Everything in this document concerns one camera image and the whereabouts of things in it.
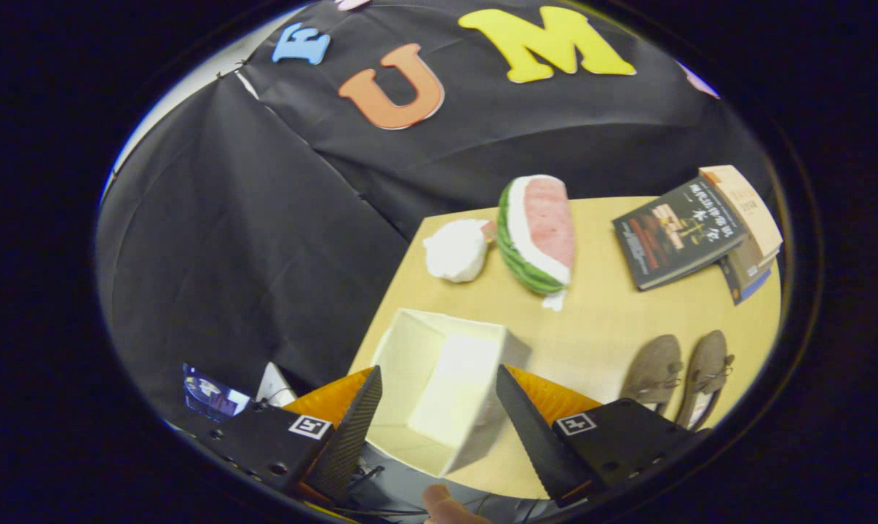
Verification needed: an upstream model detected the black cover book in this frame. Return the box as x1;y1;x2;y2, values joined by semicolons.
612;177;748;291

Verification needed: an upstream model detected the blue cover book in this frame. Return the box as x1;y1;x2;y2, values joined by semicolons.
719;237;780;305

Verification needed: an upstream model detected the watermelon slice plush toy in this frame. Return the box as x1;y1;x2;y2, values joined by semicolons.
496;175;577;312

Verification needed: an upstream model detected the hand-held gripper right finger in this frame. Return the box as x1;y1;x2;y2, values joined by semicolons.
495;364;709;508

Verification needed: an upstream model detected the brown fuzzy shoe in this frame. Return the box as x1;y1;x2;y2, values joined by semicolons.
676;330;735;432
620;334;684;412

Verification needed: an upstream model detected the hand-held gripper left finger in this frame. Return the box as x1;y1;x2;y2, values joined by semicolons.
191;365;384;507

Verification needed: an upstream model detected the white paper sheet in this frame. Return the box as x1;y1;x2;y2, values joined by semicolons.
256;362;298;407

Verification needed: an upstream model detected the white plush toy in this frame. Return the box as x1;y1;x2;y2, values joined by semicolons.
423;218;498;283

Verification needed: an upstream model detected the dark printed sheet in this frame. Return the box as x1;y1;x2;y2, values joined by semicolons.
183;362;252;423

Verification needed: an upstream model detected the cream fabric storage box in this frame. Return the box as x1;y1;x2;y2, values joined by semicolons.
370;308;533;479

